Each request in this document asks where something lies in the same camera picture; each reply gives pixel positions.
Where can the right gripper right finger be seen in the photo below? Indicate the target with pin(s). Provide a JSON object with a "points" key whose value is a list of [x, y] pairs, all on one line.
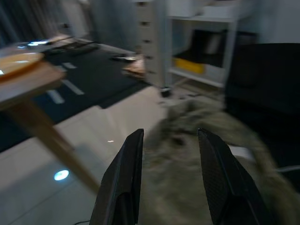
{"points": [[220, 178]]}

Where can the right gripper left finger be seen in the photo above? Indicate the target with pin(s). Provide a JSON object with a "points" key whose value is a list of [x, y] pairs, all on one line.
{"points": [[122, 178]]}

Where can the grey shaggy rug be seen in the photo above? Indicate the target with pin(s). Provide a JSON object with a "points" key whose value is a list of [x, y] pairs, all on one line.
{"points": [[175, 187]]}

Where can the black armchair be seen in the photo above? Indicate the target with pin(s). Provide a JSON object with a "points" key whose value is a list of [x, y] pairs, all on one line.
{"points": [[262, 82]]}

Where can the black floor mat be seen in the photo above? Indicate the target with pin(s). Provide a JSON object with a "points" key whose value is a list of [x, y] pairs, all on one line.
{"points": [[98, 72]]}

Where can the tan crumpled item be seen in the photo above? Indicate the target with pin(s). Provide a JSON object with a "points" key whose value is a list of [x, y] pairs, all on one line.
{"points": [[136, 68]]}

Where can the yellow box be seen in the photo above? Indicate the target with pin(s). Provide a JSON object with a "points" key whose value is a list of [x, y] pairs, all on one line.
{"points": [[187, 65]]}

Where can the light wooden table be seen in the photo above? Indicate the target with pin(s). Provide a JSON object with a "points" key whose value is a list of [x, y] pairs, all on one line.
{"points": [[28, 86]]}

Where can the white open shelf unit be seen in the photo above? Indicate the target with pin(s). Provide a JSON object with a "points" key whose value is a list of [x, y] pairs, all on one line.
{"points": [[230, 47]]}

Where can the black keyboard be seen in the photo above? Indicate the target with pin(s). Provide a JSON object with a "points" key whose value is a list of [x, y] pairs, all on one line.
{"points": [[75, 47]]}

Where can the white drawer tower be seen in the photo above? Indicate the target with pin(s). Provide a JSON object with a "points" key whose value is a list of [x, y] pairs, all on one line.
{"points": [[148, 30]]}

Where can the orange plate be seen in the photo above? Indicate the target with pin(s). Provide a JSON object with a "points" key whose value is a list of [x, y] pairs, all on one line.
{"points": [[16, 63]]}

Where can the white storage box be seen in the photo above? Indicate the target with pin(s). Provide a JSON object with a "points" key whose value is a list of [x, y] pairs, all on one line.
{"points": [[219, 11]]}

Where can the grey curtain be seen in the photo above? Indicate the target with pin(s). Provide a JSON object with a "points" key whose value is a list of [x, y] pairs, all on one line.
{"points": [[25, 18]]}

